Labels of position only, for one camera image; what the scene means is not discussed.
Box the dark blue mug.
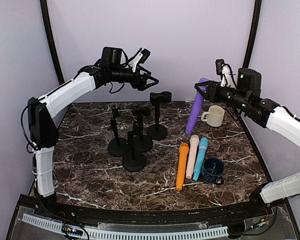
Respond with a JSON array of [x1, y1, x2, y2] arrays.
[[201, 158, 225, 186]]

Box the white ribbed mug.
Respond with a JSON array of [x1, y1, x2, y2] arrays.
[[200, 105, 225, 128]]

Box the left black frame post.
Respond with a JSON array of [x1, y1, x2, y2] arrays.
[[39, 0, 65, 85]]

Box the purple microphone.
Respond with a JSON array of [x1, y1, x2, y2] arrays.
[[185, 91, 204, 135]]

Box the pink microphone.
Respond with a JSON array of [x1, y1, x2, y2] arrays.
[[185, 134, 200, 179]]

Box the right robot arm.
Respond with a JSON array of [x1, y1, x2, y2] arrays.
[[194, 68, 300, 217]]

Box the black stand of orange microphone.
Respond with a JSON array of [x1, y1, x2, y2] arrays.
[[132, 106, 153, 153]]

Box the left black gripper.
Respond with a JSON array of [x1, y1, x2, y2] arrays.
[[110, 63, 159, 91]]

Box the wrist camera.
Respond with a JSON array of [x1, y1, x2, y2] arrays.
[[215, 59, 237, 88], [128, 47, 151, 73]]

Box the black stand of purple microphone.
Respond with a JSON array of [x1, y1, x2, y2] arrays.
[[146, 91, 172, 141]]

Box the right black frame post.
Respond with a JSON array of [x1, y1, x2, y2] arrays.
[[241, 0, 263, 68]]

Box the black stand of blue microphone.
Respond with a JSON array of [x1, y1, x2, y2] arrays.
[[107, 104, 129, 157]]

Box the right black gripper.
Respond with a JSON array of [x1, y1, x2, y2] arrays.
[[195, 80, 250, 111]]

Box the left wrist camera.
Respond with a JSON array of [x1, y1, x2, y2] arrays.
[[128, 47, 151, 73]]

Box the black stand of pink microphone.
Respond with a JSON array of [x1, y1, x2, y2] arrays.
[[121, 121, 147, 172]]

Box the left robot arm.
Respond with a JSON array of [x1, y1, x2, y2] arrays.
[[22, 47, 159, 198]]

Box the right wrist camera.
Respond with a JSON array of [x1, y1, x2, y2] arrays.
[[215, 59, 237, 88]]

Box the black frame post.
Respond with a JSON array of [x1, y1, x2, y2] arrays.
[[39, 0, 65, 85], [241, 0, 263, 68]]

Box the white slotted cable duct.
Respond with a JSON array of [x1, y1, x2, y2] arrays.
[[21, 213, 229, 240]]

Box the black front rail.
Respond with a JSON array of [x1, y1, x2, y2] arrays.
[[30, 197, 271, 226]]

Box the orange microphone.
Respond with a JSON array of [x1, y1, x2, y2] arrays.
[[176, 142, 189, 191]]

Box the blue microphone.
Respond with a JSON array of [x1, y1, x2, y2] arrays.
[[192, 137, 209, 181]]

